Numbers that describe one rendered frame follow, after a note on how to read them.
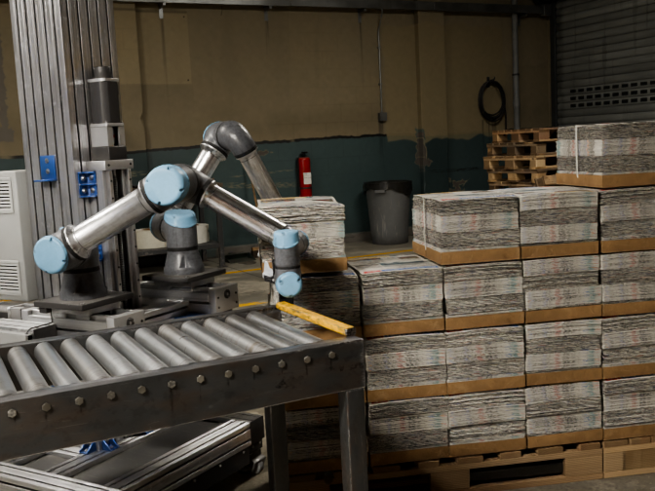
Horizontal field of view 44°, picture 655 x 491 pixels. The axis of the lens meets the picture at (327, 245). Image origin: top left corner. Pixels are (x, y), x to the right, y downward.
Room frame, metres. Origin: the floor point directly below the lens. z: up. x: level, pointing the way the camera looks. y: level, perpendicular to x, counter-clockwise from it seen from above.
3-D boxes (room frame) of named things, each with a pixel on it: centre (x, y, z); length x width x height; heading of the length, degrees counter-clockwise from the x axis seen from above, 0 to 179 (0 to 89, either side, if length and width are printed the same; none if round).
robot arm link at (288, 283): (2.37, 0.12, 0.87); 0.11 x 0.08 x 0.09; 7
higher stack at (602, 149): (3.08, -1.08, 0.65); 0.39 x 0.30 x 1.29; 8
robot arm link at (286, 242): (2.39, 0.12, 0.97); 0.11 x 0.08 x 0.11; 170
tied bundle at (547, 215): (3.03, -0.79, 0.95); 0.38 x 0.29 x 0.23; 8
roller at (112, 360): (1.94, 0.53, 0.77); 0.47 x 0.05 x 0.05; 27
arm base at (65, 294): (2.63, 0.80, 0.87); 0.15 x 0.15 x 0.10
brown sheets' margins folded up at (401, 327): (2.97, -0.37, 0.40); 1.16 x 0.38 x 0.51; 98
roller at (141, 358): (1.97, 0.48, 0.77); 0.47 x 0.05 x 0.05; 27
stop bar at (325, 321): (2.17, 0.05, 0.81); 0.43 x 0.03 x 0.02; 27
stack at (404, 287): (2.97, -0.37, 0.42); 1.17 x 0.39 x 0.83; 98
